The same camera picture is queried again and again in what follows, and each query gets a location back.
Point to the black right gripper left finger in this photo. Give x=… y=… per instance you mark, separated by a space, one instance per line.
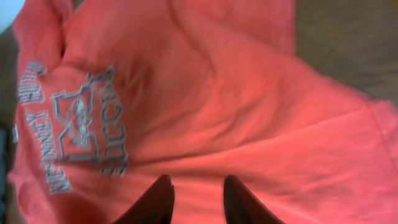
x=154 y=206

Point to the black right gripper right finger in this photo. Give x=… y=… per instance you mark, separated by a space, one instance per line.
x=241 y=206

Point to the orange soccer t-shirt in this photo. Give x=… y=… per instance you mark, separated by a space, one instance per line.
x=114 y=94

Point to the grey folded garment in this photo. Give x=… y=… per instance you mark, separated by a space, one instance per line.
x=4 y=146

